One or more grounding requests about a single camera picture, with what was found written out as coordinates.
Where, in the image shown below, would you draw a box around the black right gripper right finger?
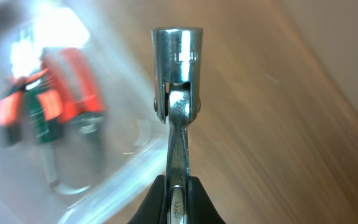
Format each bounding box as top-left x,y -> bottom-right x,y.
188,176 -> 226,224

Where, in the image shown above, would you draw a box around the silver wrench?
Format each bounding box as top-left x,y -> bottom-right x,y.
152,27 -> 203,224

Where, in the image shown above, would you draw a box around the clear plastic container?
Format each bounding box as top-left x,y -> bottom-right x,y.
0,1 -> 168,223

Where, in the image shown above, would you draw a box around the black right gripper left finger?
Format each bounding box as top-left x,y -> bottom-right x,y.
128,175 -> 167,224

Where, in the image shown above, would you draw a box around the green handled screwdriver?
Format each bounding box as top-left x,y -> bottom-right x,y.
25,83 -> 62,189

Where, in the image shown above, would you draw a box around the red handled wire cutters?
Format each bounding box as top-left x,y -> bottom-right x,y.
41,47 -> 106,136

